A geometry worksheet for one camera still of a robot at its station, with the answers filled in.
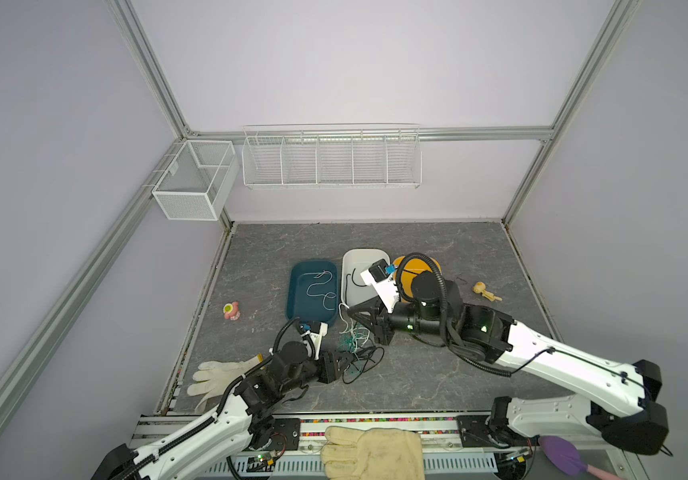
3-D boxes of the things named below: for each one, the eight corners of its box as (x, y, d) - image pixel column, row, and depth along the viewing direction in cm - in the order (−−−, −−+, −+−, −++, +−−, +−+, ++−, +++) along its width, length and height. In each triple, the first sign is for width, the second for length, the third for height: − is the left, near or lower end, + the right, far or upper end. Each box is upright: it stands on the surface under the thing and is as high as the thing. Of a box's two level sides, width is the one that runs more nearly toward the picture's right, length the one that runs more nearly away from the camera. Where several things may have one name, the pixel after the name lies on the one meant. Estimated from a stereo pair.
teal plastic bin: (285, 324, 95) (282, 316, 91) (294, 269, 109) (291, 260, 105) (336, 324, 95) (335, 316, 91) (338, 269, 109) (338, 260, 105)
